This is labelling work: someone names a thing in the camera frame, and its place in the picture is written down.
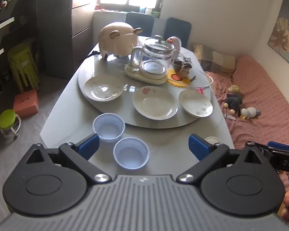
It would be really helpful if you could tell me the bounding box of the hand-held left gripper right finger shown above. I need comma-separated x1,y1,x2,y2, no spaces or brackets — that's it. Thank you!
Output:
176,133,271,184

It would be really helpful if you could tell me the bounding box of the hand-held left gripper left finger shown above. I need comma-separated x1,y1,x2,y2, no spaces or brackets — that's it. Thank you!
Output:
24,133,112,185

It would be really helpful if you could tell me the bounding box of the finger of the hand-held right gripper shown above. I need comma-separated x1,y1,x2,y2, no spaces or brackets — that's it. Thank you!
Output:
267,141,289,153
255,144,276,168

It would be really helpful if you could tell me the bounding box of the translucent blue plastic bowl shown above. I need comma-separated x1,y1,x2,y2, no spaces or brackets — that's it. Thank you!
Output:
113,137,150,169
92,113,125,142

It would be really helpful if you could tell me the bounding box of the white plate green leaf print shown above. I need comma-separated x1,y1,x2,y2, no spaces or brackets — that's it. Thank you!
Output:
178,90,213,118

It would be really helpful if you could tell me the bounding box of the white plate grey leaf print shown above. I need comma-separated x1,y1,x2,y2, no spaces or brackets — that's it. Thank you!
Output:
83,75,124,102

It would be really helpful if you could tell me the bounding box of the white plate pink flower print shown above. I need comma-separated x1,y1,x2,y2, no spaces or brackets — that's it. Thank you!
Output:
132,86,179,120

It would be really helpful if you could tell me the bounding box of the pink blanket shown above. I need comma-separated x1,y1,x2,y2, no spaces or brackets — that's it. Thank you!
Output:
205,55,289,190

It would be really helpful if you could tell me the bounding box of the white blue plush toy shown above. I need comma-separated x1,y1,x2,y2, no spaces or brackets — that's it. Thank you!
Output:
239,107,261,119

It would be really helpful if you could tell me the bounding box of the round glass turntable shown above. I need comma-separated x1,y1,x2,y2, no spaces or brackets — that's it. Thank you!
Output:
77,53,212,128

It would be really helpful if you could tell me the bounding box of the dark grey monkey plush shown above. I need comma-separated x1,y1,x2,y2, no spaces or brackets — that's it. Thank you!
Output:
223,85,243,116

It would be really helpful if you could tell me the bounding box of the yellow sunflower coaster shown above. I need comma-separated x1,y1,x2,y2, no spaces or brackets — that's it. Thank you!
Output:
167,69,192,87

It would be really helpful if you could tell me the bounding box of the orange box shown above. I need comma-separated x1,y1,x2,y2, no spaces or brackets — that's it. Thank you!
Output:
13,89,39,117

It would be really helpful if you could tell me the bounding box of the brown hedgehog figurine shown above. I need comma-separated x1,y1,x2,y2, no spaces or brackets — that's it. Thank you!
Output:
173,60,192,78

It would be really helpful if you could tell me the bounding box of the cream kettle base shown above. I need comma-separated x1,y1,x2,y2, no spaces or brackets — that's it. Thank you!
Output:
124,63,168,85

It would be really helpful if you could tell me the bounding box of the green round stool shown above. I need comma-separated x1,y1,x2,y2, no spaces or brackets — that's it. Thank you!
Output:
0,109,22,139

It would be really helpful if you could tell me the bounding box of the plaid pillow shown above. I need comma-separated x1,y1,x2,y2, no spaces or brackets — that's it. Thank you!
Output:
191,44,236,79

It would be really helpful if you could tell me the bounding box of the glass kettle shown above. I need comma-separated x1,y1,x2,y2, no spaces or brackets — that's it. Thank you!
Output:
131,35,176,74

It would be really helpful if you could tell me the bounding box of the stack of green stools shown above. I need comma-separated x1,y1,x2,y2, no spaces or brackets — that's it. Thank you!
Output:
8,44,40,93

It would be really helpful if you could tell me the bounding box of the white curved spout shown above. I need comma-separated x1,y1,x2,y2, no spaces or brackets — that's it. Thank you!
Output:
166,36,182,60

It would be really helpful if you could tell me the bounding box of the beige pig-shaped food cover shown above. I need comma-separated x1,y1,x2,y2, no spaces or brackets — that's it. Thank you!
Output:
98,22,143,60

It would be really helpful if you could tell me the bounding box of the dark blue chair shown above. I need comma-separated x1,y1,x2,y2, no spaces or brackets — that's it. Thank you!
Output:
125,12,155,38
164,17,192,49

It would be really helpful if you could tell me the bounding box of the dark wooden cabinet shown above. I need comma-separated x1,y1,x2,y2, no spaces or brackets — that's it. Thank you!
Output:
36,0,94,79

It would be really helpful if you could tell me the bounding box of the white cable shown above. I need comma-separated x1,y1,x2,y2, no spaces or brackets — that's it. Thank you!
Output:
178,55,213,89

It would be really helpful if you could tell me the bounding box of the golden leaf wall poster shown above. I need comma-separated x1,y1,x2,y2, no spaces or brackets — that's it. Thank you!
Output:
267,0,289,73

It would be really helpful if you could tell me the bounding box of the black white wall shelf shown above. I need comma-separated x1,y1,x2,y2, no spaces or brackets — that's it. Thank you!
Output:
0,0,36,150

